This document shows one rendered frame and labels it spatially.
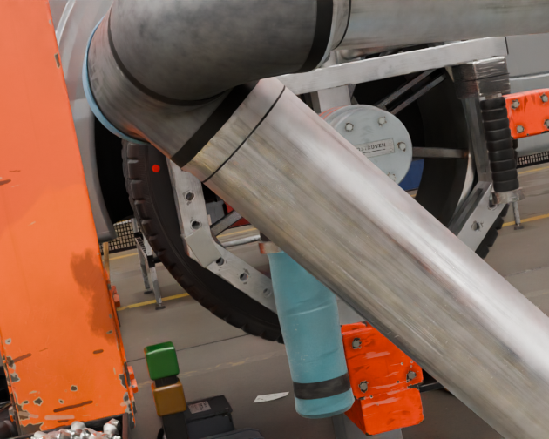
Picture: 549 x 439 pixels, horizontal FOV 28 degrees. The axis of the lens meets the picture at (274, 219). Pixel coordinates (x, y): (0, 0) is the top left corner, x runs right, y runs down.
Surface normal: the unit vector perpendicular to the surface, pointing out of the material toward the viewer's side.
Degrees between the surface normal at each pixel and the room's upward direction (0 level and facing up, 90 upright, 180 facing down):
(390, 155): 90
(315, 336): 93
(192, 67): 131
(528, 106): 90
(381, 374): 90
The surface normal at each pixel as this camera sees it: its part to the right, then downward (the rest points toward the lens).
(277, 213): -0.29, 0.54
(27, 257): 0.18, 0.07
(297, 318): -0.35, 0.20
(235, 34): -0.04, 0.50
